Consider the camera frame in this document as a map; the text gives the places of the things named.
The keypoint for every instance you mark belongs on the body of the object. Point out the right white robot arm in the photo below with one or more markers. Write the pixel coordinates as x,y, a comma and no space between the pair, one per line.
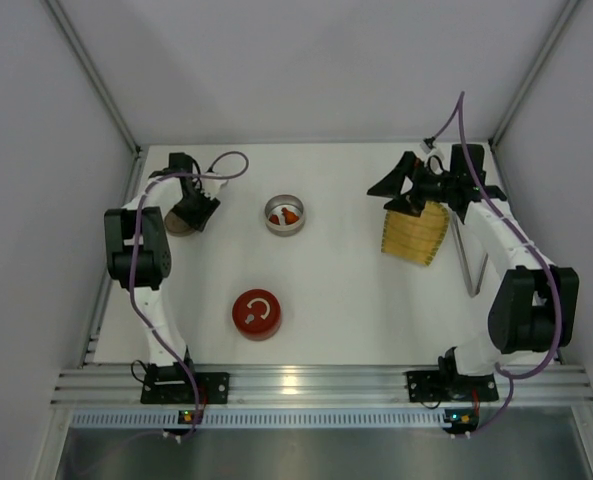
534,308

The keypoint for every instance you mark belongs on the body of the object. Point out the metal serving tongs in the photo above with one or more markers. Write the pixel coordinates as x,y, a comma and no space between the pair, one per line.
473,284

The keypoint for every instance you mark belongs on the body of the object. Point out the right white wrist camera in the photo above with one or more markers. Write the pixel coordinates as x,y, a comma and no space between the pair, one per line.
428,146

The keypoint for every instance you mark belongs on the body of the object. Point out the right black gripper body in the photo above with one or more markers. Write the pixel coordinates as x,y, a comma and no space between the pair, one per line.
415,185

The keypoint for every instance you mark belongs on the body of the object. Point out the bamboo woven tray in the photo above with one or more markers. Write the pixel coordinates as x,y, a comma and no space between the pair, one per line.
415,239

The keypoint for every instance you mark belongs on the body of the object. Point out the beige round lid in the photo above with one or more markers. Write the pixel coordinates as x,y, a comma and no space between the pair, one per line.
176,226

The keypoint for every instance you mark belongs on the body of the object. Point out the slotted cable duct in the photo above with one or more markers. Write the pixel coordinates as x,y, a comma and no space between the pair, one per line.
176,419

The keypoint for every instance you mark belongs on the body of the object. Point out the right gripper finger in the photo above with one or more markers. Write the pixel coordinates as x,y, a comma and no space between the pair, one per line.
406,206
391,185

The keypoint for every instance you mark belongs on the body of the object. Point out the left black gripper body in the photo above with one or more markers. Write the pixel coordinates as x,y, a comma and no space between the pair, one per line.
196,210

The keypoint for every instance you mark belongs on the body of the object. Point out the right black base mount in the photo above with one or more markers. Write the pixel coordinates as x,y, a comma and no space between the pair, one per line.
432,386

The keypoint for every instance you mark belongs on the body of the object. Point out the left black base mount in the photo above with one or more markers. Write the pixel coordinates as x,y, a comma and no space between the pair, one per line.
166,387

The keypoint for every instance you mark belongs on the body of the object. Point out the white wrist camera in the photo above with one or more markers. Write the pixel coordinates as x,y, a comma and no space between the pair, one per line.
211,187
428,146

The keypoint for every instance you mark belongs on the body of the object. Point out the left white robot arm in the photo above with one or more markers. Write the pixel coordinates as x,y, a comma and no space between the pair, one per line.
139,259

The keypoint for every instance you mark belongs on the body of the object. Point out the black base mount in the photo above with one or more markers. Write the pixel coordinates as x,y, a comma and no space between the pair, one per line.
166,387
432,386

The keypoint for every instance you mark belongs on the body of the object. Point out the aluminium mounting rail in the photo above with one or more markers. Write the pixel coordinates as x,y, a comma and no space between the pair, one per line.
290,386

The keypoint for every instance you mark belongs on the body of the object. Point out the red round lid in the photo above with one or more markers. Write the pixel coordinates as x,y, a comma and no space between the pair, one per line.
257,308

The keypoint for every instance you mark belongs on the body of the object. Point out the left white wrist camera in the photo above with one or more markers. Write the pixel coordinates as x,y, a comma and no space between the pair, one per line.
211,187

